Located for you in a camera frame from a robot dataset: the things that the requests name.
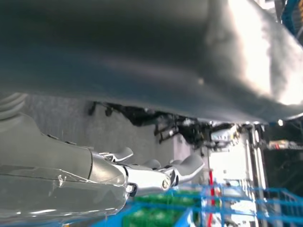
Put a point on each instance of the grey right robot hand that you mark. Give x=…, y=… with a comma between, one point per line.
x=142, y=56

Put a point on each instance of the tall blue metal shelf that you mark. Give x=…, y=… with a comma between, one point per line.
x=236, y=200

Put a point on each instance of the green plastic crate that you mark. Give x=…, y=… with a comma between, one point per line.
x=151, y=217
x=165, y=199

